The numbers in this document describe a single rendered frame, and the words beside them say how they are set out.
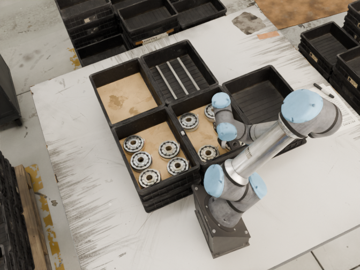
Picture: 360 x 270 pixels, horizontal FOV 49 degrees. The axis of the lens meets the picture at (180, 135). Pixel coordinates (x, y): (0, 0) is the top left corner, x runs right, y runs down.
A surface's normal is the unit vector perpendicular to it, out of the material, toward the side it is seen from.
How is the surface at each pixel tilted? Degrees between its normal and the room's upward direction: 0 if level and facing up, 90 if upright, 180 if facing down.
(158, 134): 0
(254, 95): 0
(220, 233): 44
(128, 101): 0
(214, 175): 54
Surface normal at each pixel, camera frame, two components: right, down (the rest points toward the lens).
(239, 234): 0.59, -0.63
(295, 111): -0.69, -0.36
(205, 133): -0.09, -0.58
